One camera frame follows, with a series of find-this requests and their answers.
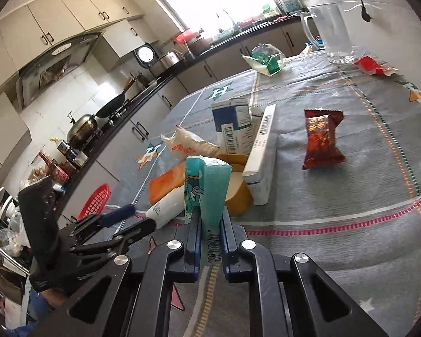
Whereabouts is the white spray bottle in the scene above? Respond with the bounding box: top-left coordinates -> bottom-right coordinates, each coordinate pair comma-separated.
145,186 -> 185,229

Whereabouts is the yellow square container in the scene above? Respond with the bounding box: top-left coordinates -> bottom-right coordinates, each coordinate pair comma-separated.
217,154 -> 253,216

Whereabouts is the teal cartoon carton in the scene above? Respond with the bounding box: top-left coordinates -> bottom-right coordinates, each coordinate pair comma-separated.
184,155 -> 232,265

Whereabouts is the white printed plastic bag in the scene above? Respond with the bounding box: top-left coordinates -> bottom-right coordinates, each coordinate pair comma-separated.
160,126 -> 220,161

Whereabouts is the red snack packet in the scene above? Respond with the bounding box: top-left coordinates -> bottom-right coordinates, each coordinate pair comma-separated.
303,109 -> 346,170

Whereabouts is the blue white milk carton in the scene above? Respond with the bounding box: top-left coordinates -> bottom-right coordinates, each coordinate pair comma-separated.
211,98 -> 254,155

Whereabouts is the red plastic basket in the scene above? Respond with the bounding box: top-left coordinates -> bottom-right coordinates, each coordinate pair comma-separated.
77,183 -> 111,220

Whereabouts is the orange container lid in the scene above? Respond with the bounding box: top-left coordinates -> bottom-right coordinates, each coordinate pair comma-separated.
149,161 -> 186,205

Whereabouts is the red sauce bottle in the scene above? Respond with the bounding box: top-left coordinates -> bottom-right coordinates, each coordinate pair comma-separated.
38,151 -> 69,185

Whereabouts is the dark soy sauce bottle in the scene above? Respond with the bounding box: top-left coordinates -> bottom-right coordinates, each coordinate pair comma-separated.
50,138 -> 77,163

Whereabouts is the long white box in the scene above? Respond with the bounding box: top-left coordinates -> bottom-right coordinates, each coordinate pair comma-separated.
242,104 -> 277,206

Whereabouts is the steel pot with lid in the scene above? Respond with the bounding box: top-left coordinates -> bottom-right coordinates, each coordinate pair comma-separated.
67,112 -> 98,149

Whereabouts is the black wok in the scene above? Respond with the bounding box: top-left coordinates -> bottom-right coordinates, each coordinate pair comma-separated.
95,92 -> 125,119

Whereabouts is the range hood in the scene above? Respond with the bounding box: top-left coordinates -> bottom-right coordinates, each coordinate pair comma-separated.
16,33 -> 101,110

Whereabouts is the white rice cooker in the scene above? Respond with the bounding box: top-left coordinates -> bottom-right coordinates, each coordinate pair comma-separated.
133,44 -> 159,69

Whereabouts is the steel cooking pot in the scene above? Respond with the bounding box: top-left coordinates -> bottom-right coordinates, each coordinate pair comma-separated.
149,52 -> 182,78

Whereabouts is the red lid bowl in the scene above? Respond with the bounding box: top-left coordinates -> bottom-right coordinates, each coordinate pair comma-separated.
175,28 -> 200,44

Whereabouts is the red crumpled wrapper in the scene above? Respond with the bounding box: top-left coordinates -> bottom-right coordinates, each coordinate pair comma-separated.
354,56 -> 399,77

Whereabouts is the glass pitcher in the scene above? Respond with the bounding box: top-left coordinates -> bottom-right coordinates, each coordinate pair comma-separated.
300,2 -> 355,64

